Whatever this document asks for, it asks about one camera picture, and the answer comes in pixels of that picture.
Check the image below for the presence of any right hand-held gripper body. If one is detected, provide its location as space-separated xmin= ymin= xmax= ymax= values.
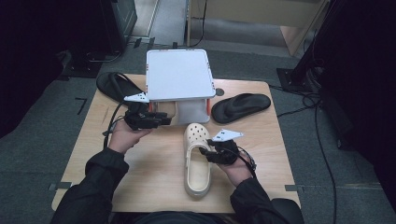
xmin=206 ymin=128 xmax=245 ymax=166

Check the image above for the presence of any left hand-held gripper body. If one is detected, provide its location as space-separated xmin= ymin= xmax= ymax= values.
xmin=123 ymin=91 xmax=157 ymax=132

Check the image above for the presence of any black flip-flop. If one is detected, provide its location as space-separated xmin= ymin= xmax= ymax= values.
xmin=95 ymin=71 xmax=148 ymax=104
xmin=210 ymin=92 xmax=273 ymax=125

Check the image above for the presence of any white two-tier shoe rack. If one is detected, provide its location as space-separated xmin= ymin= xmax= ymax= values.
xmin=145 ymin=49 xmax=217 ymax=126

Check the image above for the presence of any person's left hand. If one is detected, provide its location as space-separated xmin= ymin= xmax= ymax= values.
xmin=107 ymin=119 xmax=154 ymax=156

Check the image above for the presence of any person's right hand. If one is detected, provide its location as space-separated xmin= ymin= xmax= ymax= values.
xmin=217 ymin=154 xmax=257 ymax=189

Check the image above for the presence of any person's torso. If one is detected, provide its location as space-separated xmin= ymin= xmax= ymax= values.
xmin=111 ymin=210 xmax=237 ymax=224

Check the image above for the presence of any person's right leg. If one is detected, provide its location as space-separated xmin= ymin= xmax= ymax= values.
xmin=270 ymin=197 xmax=303 ymax=222

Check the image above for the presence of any black cabinet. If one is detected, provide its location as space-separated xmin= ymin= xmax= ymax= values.
xmin=66 ymin=0 xmax=138 ymax=78

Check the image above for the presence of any black metal stand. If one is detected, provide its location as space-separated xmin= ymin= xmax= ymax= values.
xmin=276 ymin=0 xmax=344 ymax=93

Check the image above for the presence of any right hand-held gripper cable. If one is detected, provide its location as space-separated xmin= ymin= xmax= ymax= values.
xmin=228 ymin=145 xmax=259 ymax=180

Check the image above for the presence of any black floor cable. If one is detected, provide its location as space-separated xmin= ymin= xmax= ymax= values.
xmin=268 ymin=83 xmax=339 ymax=224

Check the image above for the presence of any black hanging cable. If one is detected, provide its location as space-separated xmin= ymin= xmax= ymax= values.
xmin=188 ymin=0 xmax=208 ymax=49

